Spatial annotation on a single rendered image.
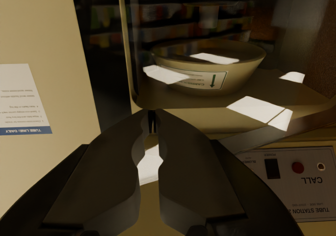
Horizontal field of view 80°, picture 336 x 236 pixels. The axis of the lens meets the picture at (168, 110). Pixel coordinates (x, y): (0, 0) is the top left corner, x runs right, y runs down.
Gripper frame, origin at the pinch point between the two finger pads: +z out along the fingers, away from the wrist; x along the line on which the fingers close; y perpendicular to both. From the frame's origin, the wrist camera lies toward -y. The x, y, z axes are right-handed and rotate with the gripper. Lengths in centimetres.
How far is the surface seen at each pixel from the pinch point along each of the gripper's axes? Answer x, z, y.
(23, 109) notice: -49, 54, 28
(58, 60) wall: -32, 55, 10
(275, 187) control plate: 14.1, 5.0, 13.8
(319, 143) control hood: 21.0, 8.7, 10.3
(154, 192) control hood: -0.6, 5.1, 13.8
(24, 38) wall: -40, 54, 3
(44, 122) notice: -43, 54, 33
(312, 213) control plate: 18.1, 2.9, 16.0
